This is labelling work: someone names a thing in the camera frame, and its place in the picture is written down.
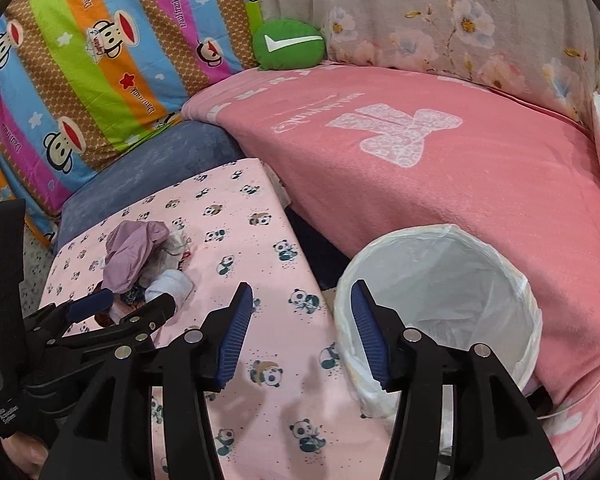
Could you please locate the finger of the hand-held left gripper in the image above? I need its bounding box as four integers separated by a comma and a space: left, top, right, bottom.
55, 292, 177, 361
27, 290, 116, 336

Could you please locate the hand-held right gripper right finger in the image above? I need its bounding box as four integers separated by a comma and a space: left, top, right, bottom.
350, 280, 556, 480

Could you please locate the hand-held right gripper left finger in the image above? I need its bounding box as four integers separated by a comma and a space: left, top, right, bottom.
45, 282, 255, 480

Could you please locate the white cloth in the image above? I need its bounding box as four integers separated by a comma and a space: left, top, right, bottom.
142, 269, 196, 311

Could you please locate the white mesh basket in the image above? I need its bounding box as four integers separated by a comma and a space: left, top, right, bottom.
332, 223, 543, 418

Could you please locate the pink panda print cloth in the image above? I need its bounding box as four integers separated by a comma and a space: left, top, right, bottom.
37, 157, 406, 480

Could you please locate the blue sofa cushion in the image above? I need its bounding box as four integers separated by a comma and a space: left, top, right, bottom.
55, 119, 248, 256

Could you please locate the pink blanket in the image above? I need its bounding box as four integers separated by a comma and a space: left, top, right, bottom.
180, 60, 600, 476

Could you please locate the striped monkey print quilt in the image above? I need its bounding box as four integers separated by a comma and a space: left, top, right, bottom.
0, 0, 266, 248

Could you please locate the green cushion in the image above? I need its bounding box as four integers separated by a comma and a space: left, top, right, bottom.
251, 19, 327, 71

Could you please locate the grey floral blanket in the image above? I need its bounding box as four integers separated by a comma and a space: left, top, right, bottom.
257, 0, 600, 128

